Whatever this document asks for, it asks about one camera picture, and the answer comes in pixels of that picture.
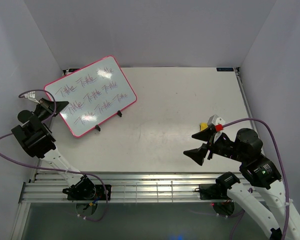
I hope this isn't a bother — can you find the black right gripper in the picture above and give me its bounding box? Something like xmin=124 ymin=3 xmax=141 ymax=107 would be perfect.
xmin=182 ymin=126 xmax=246 ymax=165

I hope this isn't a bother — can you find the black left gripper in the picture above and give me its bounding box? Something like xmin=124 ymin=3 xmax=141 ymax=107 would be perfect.
xmin=35 ymin=98 xmax=69 ymax=122

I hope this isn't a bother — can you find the yellow whiteboard eraser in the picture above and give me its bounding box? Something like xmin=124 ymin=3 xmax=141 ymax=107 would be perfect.
xmin=199 ymin=122 xmax=209 ymax=132

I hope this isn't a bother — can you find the pink framed whiteboard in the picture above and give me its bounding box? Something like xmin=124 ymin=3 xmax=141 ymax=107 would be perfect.
xmin=44 ymin=55 xmax=138 ymax=138

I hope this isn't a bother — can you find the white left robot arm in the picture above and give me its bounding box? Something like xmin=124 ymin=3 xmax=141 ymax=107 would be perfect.
xmin=11 ymin=98 xmax=96 ymax=200

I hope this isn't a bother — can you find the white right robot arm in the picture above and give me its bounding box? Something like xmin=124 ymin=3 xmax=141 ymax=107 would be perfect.
xmin=183 ymin=123 xmax=300 ymax=240

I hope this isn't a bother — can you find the blue table label left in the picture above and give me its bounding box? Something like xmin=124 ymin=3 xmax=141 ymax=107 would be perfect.
xmin=68 ymin=68 xmax=79 ymax=73

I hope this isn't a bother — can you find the blue table label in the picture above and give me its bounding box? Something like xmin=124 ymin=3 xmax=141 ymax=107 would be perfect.
xmin=216 ymin=67 xmax=234 ymax=72
xmin=68 ymin=68 xmax=79 ymax=73

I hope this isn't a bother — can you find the blue table label right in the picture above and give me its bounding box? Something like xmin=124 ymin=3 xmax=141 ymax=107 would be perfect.
xmin=216 ymin=67 xmax=234 ymax=72

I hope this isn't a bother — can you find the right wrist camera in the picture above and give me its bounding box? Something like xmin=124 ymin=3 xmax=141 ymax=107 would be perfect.
xmin=207 ymin=114 xmax=226 ymax=132

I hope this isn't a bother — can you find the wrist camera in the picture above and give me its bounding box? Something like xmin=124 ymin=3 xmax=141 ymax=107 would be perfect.
xmin=207 ymin=114 xmax=226 ymax=132
xmin=23 ymin=91 xmax=40 ymax=104

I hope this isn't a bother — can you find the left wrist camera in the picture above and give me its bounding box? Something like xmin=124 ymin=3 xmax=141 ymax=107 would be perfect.
xmin=23 ymin=91 xmax=40 ymax=104

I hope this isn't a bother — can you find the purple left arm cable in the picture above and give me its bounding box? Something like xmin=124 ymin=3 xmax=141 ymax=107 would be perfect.
xmin=0 ymin=89 xmax=110 ymax=223

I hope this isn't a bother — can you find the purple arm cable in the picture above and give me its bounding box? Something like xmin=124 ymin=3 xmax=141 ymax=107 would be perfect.
xmin=221 ymin=118 xmax=291 ymax=240
xmin=0 ymin=89 xmax=110 ymax=223

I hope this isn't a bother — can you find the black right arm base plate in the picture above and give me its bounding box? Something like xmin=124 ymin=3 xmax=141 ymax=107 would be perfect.
xmin=194 ymin=183 xmax=230 ymax=201

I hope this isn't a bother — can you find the wire easel stand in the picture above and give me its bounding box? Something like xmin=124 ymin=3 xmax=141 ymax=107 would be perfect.
xmin=95 ymin=110 xmax=123 ymax=132

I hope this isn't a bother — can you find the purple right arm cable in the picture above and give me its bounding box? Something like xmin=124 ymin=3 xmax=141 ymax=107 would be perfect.
xmin=221 ymin=118 xmax=291 ymax=240

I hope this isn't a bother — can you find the aluminium extrusion rail frame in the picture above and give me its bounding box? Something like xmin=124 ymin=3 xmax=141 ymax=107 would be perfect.
xmin=19 ymin=171 xmax=220 ymax=204

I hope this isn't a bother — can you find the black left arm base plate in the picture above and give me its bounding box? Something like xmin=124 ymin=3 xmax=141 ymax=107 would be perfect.
xmin=62 ymin=184 xmax=106 ymax=201

